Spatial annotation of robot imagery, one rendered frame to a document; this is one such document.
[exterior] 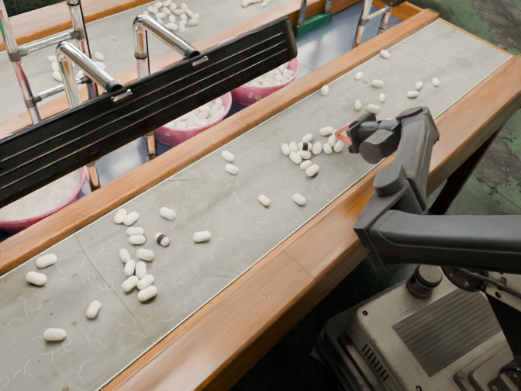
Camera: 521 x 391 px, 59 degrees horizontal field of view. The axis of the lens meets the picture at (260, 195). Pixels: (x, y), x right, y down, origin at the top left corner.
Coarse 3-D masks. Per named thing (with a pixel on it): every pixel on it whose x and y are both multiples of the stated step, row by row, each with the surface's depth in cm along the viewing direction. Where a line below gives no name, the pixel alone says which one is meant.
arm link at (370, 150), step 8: (408, 112) 99; (416, 112) 97; (400, 120) 101; (392, 128) 100; (400, 128) 101; (376, 136) 101; (384, 136) 101; (392, 136) 99; (400, 136) 101; (368, 144) 100; (376, 144) 98; (384, 144) 98; (392, 144) 99; (360, 152) 103; (368, 152) 101; (376, 152) 100; (384, 152) 98; (392, 152) 99; (368, 160) 103; (376, 160) 101
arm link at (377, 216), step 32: (384, 224) 60; (416, 224) 57; (448, 224) 54; (480, 224) 50; (512, 224) 47; (384, 256) 61; (416, 256) 56; (448, 256) 52; (480, 256) 49; (512, 256) 46
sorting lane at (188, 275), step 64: (384, 64) 149; (448, 64) 153; (256, 128) 122; (320, 128) 125; (192, 192) 105; (256, 192) 107; (320, 192) 110; (64, 256) 91; (192, 256) 94; (256, 256) 96; (0, 320) 81; (64, 320) 83; (128, 320) 84; (0, 384) 75; (64, 384) 76
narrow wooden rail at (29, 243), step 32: (384, 32) 157; (352, 64) 143; (288, 96) 128; (224, 128) 117; (160, 160) 107; (192, 160) 110; (96, 192) 99; (128, 192) 100; (64, 224) 93; (0, 256) 87; (32, 256) 90
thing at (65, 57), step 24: (144, 24) 80; (72, 48) 72; (144, 48) 87; (192, 48) 76; (72, 72) 78; (96, 72) 69; (144, 72) 90; (72, 96) 81; (120, 96) 68; (96, 168) 97
